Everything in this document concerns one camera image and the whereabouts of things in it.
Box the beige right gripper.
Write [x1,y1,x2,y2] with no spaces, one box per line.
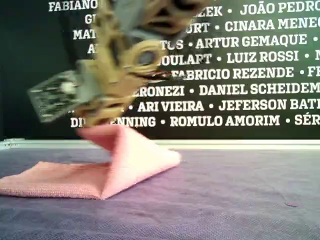
[76,0,174,128]

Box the pink square cloth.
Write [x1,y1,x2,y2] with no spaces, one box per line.
[0,126,182,201]

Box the black banner with white names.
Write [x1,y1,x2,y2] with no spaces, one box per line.
[0,0,320,141]

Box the purple fabric table mat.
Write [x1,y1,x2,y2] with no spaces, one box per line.
[0,147,320,240]

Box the right gripper camera board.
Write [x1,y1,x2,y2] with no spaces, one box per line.
[26,59,101,124]

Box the aluminium table frame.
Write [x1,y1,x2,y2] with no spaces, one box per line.
[0,138,320,151]

